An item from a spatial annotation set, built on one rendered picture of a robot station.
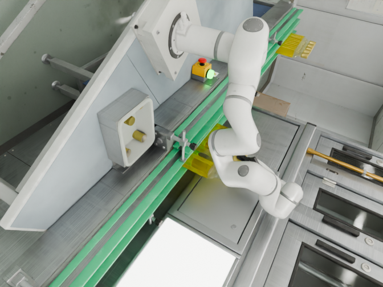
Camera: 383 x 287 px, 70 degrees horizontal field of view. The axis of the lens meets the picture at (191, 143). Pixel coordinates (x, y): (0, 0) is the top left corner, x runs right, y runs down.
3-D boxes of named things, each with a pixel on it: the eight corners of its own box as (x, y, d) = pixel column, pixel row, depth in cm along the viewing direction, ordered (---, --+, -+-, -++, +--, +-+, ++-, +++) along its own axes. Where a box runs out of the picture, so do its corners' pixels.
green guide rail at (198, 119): (172, 134, 111) (189, 142, 108) (172, 132, 110) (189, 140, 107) (293, 8, 219) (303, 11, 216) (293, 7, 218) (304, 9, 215)
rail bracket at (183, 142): (166, 155, 114) (192, 168, 110) (166, 125, 102) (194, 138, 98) (170, 151, 116) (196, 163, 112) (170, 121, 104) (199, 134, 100)
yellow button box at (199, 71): (190, 77, 136) (203, 82, 133) (191, 64, 130) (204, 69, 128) (197, 71, 140) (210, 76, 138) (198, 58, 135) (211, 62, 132)
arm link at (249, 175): (281, 148, 90) (244, 150, 101) (247, 120, 77) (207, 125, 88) (274, 196, 85) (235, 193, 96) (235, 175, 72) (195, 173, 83)
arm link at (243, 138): (212, 99, 84) (199, 140, 79) (249, 90, 74) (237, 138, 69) (237, 121, 92) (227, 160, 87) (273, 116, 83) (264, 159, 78)
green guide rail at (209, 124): (172, 147, 116) (188, 155, 113) (172, 145, 115) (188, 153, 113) (290, 17, 224) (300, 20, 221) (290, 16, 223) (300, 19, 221)
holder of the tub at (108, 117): (110, 168, 106) (126, 176, 103) (96, 113, 86) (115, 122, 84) (138, 142, 116) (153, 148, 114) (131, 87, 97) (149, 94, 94)
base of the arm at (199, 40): (164, 27, 86) (209, 37, 82) (182, 0, 90) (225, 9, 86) (175, 61, 100) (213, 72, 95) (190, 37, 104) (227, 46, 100)
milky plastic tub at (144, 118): (109, 160, 102) (127, 169, 99) (97, 113, 86) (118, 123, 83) (138, 132, 112) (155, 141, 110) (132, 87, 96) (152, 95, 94)
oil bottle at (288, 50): (267, 50, 199) (305, 62, 190) (268, 42, 195) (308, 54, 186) (269, 47, 203) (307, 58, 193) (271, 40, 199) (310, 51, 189)
